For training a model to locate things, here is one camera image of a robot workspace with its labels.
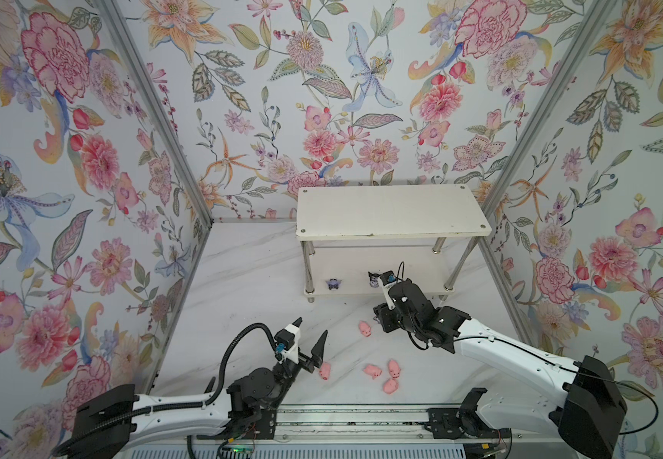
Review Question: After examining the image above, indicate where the pink pig toy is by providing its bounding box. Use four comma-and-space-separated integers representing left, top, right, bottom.
363, 365, 383, 380
388, 360, 401, 379
319, 361, 331, 381
358, 321, 371, 338
383, 378, 399, 395

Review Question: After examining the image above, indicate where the black purple figurine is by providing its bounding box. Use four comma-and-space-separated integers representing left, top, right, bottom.
327, 278, 341, 291
368, 272, 380, 288

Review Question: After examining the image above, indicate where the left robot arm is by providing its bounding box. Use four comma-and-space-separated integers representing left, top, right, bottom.
51, 321, 327, 458

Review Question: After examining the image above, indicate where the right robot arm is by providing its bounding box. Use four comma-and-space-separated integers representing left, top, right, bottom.
373, 272, 627, 458

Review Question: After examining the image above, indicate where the white two-tier shelf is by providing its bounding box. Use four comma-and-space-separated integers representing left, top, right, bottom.
296, 184, 491, 300

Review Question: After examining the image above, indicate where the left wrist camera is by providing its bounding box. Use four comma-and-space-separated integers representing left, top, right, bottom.
274, 317, 303, 365

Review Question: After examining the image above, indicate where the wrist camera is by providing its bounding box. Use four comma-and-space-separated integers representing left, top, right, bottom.
378, 271, 397, 310
274, 317, 303, 365

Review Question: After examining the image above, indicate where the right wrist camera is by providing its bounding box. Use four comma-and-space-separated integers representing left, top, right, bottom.
378, 271, 397, 310

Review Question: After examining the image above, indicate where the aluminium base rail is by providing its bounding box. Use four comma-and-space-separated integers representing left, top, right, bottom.
123, 398, 566, 449

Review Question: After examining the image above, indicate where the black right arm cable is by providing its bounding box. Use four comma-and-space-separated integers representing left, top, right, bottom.
396, 260, 660, 437

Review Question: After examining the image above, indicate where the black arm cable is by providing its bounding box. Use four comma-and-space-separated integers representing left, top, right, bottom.
396, 260, 660, 437
52, 322, 278, 457

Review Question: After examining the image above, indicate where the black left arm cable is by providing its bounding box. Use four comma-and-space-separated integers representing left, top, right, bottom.
52, 322, 278, 457

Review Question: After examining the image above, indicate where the aluminium corner post right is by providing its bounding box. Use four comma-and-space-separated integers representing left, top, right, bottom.
482, 1, 616, 219

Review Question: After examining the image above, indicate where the aluminium corner post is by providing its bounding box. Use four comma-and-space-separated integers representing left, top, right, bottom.
95, 0, 214, 229
482, 1, 616, 219

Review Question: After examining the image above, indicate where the aluminium corner post left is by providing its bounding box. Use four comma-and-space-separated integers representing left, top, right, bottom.
95, 0, 214, 229

